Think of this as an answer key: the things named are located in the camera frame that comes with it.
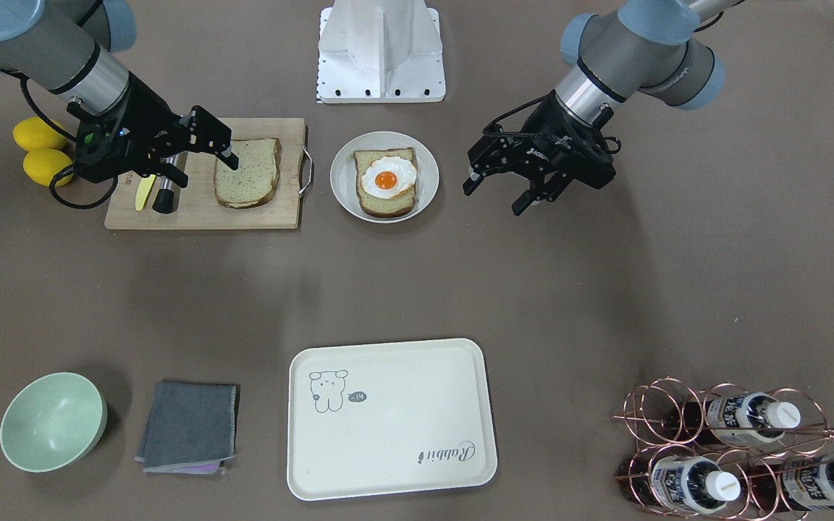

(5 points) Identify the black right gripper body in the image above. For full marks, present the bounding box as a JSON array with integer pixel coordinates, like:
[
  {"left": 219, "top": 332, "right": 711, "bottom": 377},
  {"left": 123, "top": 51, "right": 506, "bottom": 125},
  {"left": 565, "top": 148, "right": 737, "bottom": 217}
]
[{"left": 72, "top": 74, "right": 232, "bottom": 182}]

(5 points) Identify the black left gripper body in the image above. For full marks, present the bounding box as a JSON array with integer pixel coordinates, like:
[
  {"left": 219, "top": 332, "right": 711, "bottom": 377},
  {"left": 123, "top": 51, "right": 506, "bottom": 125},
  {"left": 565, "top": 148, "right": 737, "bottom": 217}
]
[{"left": 468, "top": 91, "right": 616, "bottom": 189}]

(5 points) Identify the plain bread slice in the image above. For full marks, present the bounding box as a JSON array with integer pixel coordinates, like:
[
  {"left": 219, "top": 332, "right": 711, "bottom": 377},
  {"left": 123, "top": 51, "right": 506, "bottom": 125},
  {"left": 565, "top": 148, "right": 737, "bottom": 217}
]
[{"left": 213, "top": 137, "right": 281, "bottom": 210}]

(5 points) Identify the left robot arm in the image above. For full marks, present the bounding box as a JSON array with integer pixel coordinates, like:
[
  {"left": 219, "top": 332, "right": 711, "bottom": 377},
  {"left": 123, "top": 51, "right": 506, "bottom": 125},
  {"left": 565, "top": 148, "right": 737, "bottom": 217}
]
[{"left": 463, "top": 1, "right": 734, "bottom": 215}]

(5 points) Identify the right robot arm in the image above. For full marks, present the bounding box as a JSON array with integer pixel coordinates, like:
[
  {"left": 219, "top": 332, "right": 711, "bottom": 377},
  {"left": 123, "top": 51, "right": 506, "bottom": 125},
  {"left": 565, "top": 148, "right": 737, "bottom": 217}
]
[{"left": 0, "top": 1, "right": 239, "bottom": 187}]

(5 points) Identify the cream rabbit tray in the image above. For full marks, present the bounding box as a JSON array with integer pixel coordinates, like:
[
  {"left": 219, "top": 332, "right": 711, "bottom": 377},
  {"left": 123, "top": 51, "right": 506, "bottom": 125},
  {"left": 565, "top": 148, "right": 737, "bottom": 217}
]
[{"left": 287, "top": 339, "right": 499, "bottom": 501}]

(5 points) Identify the yellow plastic knife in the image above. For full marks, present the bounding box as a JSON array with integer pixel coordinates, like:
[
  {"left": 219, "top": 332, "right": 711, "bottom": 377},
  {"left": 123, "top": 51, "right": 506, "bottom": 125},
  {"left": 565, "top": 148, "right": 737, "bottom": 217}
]
[{"left": 135, "top": 175, "right": 158, "bottom": 211}]

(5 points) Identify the steel muddler black tip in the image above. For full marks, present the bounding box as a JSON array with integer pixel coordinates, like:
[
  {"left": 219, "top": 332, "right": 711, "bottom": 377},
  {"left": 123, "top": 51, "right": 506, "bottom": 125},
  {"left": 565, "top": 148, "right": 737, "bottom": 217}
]
[{"left": 152, "top": 151, "right": 188, "bottom": 214}]

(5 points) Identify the wooden cutting board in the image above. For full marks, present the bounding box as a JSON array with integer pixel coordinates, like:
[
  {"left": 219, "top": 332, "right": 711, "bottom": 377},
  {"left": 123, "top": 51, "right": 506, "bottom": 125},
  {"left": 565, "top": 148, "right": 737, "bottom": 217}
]
[{"left": 104, "top": 117, "right": 313, "bottom": 230}]

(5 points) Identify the bread slice under egg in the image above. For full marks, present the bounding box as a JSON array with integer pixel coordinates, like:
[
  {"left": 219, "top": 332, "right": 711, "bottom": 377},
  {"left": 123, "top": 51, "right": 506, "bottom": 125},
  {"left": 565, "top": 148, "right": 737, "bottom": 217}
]
[{"left": 352, "top": 148, "right": 417, "bottom": 218}]

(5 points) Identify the white round plate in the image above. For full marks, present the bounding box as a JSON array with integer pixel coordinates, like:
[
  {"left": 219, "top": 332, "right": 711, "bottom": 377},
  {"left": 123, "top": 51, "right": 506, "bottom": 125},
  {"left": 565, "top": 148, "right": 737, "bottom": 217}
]
[{"left": 329, "top": 131, "right": 440, "bottom": 224}]

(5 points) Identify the fried egg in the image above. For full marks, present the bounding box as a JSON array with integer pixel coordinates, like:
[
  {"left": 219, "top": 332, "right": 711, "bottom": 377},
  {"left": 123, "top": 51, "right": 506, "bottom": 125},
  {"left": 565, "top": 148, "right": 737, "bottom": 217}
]
[{"left": 358, "top": 157, "right": 417, "bottom": 199}]

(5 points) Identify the yellow lemon lower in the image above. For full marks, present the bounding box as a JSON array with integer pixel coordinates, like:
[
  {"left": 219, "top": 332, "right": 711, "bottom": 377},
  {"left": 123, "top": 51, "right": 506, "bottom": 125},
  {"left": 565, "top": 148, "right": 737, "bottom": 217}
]
[{"left": 22, "top": 148, "right": 73, "bottom": 187}]

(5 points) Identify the yellow lemon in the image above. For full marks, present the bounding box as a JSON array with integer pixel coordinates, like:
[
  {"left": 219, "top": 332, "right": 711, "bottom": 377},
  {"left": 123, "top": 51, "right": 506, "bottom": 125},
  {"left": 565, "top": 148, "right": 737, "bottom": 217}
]
[
  {"left": 11, "top": 117, "right": 67, "bottom": 152},
  {"left": 22, "top": 148, "right": 73, "bottom": 187}
]

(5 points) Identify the yellow lemon upper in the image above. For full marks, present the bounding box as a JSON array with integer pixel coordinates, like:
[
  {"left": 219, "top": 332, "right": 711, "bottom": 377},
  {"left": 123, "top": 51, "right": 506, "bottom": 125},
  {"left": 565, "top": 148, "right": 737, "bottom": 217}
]
[{"left": 11, "top": 117, "right": 67, "bottom": 152}]

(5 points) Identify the grey folded cloth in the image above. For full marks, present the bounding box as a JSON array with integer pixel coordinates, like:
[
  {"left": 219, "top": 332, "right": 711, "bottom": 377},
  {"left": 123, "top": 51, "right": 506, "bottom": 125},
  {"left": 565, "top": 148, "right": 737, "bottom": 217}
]
[{"left": 135, "top": 381, "right": 240, "bottom": 475}]

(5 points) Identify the mint green bowl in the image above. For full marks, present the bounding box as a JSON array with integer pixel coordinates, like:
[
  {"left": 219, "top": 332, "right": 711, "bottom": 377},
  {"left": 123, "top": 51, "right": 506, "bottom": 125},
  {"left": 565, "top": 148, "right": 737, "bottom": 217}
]
[{"left": 0, "top": 372, "right": 107, "bottom": 473}]

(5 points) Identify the tea bottle upper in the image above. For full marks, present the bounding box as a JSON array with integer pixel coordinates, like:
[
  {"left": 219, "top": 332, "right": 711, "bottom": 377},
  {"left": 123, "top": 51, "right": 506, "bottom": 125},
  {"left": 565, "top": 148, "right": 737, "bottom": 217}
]
[{"left": 705, "top": 391, "right": 801, "bottom": 447}]

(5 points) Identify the tea bottle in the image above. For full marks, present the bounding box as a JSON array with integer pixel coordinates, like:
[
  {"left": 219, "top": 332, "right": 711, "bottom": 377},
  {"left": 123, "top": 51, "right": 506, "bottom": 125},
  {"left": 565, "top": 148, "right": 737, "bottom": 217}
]
[
  {"left": 780, "top": 457, "right": 834, "bottom": 511},
  {"left": 649, "top": 456, "right": 741, "bottom": 515},
  {"left": 705, "top": 391, "right": 801, "bottom": 447}
]

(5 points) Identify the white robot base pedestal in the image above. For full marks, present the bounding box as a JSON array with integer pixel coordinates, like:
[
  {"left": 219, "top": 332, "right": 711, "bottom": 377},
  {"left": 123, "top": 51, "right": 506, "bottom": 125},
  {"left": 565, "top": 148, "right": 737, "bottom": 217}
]
[{"left": 316, "top": 1, "right": 447, "bottom": 103}]

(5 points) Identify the copper wire bottle rack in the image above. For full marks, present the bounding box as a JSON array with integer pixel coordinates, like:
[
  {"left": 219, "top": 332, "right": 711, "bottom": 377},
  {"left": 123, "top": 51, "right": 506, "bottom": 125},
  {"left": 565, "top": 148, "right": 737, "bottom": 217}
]
[{"left": 615, "top": 377, "right": 834, "bottom": 520}]

